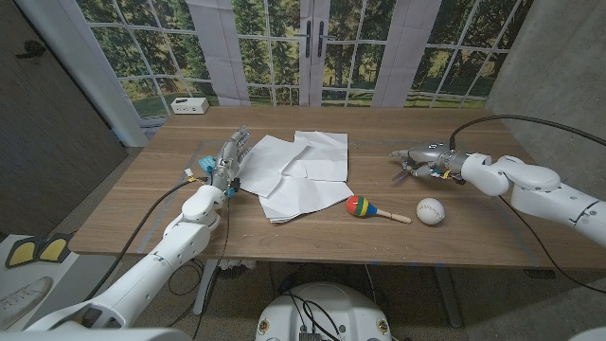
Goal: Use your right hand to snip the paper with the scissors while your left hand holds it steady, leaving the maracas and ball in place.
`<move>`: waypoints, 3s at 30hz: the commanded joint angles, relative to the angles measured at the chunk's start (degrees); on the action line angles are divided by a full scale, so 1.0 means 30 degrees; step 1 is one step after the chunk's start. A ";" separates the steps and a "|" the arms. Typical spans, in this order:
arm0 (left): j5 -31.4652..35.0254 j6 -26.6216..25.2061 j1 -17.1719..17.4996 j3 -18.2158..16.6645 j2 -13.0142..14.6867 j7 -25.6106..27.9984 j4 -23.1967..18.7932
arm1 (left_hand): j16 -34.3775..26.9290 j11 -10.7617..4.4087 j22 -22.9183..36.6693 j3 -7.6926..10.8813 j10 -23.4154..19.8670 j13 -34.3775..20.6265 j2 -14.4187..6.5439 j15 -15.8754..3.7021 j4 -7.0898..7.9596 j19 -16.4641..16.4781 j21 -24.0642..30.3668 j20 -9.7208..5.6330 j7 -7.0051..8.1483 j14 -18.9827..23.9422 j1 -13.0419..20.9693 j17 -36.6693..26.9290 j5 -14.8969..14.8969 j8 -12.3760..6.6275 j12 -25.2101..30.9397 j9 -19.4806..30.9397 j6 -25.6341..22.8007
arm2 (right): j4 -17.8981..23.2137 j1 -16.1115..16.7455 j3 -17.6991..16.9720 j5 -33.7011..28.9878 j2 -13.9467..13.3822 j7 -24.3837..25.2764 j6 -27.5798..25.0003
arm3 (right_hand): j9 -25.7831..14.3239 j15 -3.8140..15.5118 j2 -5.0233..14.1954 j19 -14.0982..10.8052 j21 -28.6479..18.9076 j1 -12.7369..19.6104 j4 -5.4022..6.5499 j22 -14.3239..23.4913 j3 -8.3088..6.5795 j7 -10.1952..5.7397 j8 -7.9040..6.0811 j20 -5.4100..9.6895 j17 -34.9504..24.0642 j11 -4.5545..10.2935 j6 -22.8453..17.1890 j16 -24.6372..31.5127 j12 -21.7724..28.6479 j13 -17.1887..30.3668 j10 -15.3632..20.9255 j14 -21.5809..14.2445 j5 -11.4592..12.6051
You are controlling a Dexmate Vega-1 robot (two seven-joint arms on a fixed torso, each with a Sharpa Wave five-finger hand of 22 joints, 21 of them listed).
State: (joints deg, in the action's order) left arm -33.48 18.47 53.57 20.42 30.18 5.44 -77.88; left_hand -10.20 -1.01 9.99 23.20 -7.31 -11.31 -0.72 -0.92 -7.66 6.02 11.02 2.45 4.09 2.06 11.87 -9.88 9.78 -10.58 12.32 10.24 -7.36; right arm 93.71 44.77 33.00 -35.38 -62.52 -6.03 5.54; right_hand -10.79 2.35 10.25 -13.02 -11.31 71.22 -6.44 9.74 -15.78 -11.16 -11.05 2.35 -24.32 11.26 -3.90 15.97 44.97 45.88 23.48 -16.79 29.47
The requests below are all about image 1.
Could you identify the white baseball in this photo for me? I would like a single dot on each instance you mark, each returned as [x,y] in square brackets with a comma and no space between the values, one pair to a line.
[430,210]

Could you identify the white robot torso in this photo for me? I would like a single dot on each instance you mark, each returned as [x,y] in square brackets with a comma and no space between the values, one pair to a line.
[326,308]

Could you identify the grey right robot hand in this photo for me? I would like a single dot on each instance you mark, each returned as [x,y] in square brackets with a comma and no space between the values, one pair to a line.
[435,154]

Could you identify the colourful wooden maraca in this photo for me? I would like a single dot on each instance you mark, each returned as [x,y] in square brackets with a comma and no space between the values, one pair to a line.
[360,206]

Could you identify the white table leg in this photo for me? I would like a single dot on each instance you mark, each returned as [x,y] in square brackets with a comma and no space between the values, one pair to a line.
[206,284]

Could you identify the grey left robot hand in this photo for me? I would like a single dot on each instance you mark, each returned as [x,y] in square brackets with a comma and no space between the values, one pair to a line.
[226,161]

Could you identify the grey table leg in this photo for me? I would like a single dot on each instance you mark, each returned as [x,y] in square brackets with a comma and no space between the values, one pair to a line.
[447,293]

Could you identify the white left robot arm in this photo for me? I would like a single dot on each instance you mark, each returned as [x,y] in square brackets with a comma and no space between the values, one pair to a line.
[182,239]

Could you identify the yellow and black pad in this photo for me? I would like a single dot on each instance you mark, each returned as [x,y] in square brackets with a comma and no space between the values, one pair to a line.
[53,248]
[21,253]

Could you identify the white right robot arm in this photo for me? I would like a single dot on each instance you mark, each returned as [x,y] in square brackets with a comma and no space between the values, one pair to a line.
[535,177]

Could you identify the white pillar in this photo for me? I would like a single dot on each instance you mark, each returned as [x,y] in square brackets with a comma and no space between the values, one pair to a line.
[85,61]

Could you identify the printed window backdrop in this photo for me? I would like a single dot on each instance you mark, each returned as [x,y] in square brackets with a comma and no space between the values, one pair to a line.
[265,47]

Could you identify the white power strip box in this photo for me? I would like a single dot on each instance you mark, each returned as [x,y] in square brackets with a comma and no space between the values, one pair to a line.
[189,105]

